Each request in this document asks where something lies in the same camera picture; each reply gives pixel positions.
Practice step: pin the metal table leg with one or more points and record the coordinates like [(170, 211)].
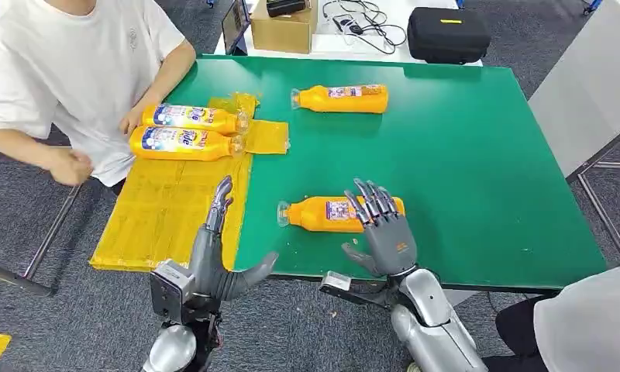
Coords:
[(53, 226)]

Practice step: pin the person's right hand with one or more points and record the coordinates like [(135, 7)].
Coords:
[(71, 167)]

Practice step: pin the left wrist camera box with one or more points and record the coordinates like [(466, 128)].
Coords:
[(169, 292)]

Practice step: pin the brown cardboard box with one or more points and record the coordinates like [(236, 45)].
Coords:
[(284, 33)]

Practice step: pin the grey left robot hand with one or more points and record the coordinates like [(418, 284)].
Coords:
[(207, 262)]

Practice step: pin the person beside the robot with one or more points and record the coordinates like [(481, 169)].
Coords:
[(587, 323)]

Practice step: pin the yellow plastic sheet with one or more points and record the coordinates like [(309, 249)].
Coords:
[(161, 215)]

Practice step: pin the white table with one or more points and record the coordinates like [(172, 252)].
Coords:
[(335, 45)]

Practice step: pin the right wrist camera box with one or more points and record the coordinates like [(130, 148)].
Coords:
[(335, 281)]

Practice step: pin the person seated across table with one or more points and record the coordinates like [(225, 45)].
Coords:
[(68, 61)]

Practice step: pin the grey side table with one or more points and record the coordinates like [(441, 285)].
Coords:
[(582, 87)]

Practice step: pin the black device on box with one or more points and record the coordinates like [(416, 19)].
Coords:
[(285, 7)]

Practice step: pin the green table mat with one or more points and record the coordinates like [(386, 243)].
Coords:
[(443, 179)]

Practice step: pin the black tablet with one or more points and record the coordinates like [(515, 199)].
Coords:
[(235, 23)]

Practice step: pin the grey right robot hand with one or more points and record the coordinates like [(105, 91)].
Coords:
[(389, 246)]

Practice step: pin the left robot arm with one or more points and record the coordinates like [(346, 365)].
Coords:
[(169, 351)]

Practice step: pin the black carrying case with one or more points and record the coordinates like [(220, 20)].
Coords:
[(448, 36)]

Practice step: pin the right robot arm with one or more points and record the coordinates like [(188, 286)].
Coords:
[(433, 328)]

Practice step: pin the person's left hand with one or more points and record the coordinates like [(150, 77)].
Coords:
[(133, 119)]

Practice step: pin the orange drink bottle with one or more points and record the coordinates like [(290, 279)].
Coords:
[(181, 142), (192, 117), (320, 214), (341, 99)]

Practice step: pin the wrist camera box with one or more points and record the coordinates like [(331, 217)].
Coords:
[(169, 292), (335, 281)]

